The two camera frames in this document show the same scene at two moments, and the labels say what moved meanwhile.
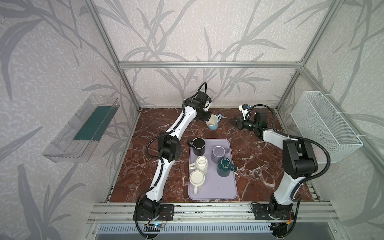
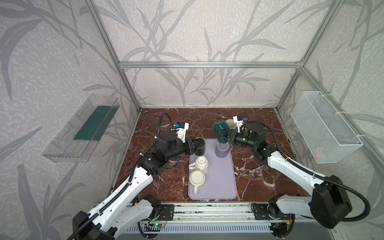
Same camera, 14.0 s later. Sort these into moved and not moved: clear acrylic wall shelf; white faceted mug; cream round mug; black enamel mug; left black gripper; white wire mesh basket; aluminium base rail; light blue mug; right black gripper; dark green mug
Moved: dark green mug; light blue mug; right black gripper; left black gripper
Not moved: white wire mesh basket; clear acrylic wall shelf; cream round mug; white faceted mug; black enamel mug; aluminium base rail
